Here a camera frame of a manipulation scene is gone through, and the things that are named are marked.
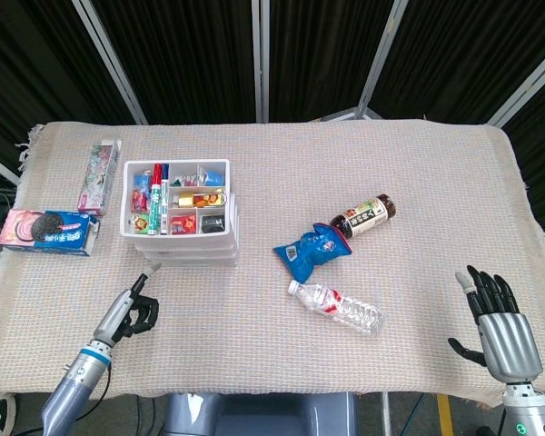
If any blue cap white marker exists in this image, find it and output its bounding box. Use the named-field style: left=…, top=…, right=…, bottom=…
left=159, top=163, right=172, bottom=235

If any white plastic drawer organizer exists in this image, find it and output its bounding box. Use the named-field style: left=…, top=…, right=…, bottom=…
left=119, top=157, right=242, bottom=270

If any clear plastic water bottle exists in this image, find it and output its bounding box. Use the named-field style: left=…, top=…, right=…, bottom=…
left=286, top=279, right=387, bottom=337

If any blue foil packet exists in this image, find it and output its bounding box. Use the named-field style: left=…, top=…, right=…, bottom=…
left=198, top=165, right=224, bottom=185

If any grey robot torso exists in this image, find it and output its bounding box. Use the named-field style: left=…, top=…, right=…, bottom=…
left=161, top=392, right=360, bottom=436

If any blue Oreo cookie box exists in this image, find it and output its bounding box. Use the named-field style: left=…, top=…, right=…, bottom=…
left=0, top=207, right=102, bottom=258

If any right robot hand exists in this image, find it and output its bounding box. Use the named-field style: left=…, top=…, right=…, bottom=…
left=448, top=265, right=544, bottom=385

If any red cap green marker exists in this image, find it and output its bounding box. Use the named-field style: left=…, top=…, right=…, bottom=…
left=147, top=163, right=164, bottom=236

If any blue snack bag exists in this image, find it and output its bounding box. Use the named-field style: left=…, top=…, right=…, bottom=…
left=272, top=222, right=353, bottom=283

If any floral pink green carton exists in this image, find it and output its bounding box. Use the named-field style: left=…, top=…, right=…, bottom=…
left=76, top=139, right=123, bottom=217

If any beige woven tablecloth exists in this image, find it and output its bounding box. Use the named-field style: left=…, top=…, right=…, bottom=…
left=0, top=118, right=545, bottom=408

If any clear plastic drawer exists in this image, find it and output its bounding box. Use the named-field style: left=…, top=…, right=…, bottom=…
left=138, top=247, right=240, bottom=261
left=134, top=236, right=237, bottom=250
left=147, top=257, right=240, bottom=271

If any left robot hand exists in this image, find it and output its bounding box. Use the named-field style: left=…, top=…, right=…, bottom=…
left=92, top=261, right=163, bottom=347

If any red candy packet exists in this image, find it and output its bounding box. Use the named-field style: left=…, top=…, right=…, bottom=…
left=170, top=215, right=197, bottom=235

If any brown sauce bottle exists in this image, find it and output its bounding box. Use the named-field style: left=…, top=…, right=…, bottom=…
left=329, top=193, right=397, bottom=240

